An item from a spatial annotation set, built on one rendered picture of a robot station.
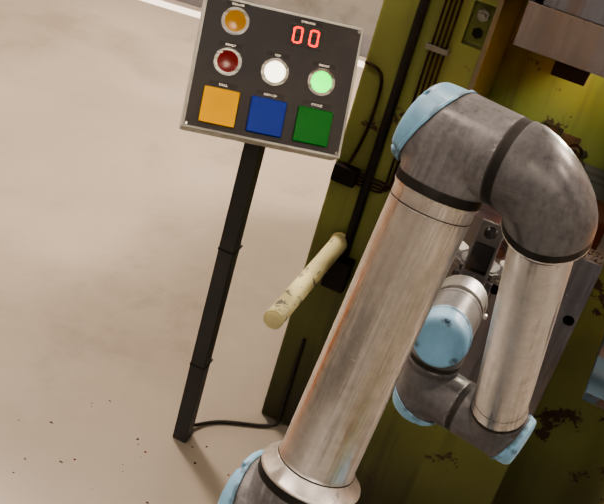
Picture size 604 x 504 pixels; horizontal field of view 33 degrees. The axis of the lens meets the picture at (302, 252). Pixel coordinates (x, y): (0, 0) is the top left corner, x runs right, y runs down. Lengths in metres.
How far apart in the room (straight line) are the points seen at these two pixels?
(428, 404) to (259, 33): 0.89
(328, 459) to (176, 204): 2.52
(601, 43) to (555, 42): 0.09
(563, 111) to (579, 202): 1.45
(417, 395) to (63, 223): 2.10
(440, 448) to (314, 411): 1.18
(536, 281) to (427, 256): 0.15
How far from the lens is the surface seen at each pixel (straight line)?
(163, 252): 3.54
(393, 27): 2.38
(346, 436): 1.39
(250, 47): 2.18
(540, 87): 2.69
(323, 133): 2.17
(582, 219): 1.27
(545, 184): 1.24
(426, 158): 1.27
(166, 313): 3.24
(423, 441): 2.55
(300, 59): 2.19
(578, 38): 2.16
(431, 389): 1.71
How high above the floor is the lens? 1.85
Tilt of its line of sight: 30 degrees down
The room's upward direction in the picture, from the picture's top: 16 degrees clockwise
